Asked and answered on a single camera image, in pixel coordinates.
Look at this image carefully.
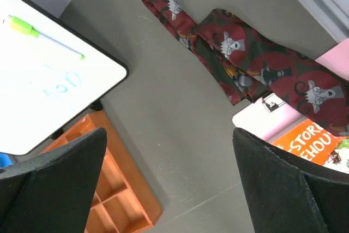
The white dry-erase board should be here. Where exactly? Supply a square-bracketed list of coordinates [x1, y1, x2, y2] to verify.
[1, 0, 129, 156]

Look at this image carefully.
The pink clipboard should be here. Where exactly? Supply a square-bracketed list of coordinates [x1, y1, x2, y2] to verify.
[232, 39, 348, 141]

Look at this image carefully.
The orange wooden compartment tray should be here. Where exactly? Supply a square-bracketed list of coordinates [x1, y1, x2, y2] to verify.
[43, 111, 163, 232]

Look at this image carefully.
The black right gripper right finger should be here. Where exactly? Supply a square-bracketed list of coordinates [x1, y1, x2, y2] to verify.
[232, 128, 348, 232]

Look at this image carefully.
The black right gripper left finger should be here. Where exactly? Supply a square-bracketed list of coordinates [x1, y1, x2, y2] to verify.
[1, 128, 107, 233]

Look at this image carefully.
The orange treehouse book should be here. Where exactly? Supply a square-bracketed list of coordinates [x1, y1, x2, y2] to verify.
[272, 120, 348, 174]

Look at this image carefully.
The red patterned necktie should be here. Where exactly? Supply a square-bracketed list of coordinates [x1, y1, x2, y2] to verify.
[142, 0, 348, 136]

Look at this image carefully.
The green whiteboard marker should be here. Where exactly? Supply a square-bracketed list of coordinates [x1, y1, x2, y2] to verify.
[2, 15, 85, 60]

